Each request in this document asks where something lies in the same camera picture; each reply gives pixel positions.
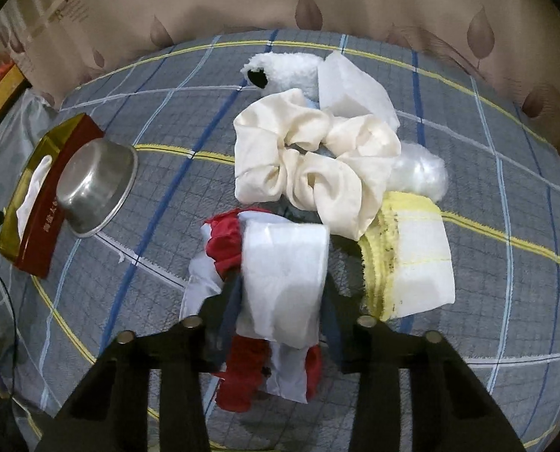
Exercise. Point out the gold red tin box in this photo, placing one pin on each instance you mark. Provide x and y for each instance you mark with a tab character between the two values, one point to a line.
32	252

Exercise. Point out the stainless steel bowl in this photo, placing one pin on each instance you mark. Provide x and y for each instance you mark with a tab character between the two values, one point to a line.
94	185

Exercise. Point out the cream satin scrunchie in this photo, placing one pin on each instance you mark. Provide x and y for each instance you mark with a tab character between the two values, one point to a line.
337	167

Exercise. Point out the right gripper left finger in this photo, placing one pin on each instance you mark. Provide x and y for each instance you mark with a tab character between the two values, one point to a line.
140	385

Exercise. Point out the beige leaf-print curtain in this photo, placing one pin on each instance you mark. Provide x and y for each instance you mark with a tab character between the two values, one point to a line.
513	44

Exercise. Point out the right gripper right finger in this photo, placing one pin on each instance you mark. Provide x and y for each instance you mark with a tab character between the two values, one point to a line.
451	410

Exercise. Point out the white fluffy plush toy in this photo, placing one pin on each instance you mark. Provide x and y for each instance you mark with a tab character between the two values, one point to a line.
274	73

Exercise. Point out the red white printed cloth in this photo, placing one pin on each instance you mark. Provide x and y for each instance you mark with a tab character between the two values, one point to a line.
251	365

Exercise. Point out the floral white tissue pack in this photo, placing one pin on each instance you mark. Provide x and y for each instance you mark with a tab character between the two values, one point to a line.
283	268

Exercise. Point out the clear plastic bag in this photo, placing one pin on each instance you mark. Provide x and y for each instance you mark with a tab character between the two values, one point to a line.
418	171

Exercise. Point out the yellow-edged white dishcloth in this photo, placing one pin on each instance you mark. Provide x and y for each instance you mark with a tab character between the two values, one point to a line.
407	260

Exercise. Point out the grey plaid tablecloth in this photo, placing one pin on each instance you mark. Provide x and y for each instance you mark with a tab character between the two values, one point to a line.
501	215

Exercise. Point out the white sock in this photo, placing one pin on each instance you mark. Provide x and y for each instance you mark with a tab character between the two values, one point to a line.
35	184

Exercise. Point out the white sponge block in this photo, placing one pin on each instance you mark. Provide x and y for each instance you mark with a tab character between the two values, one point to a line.
347	91

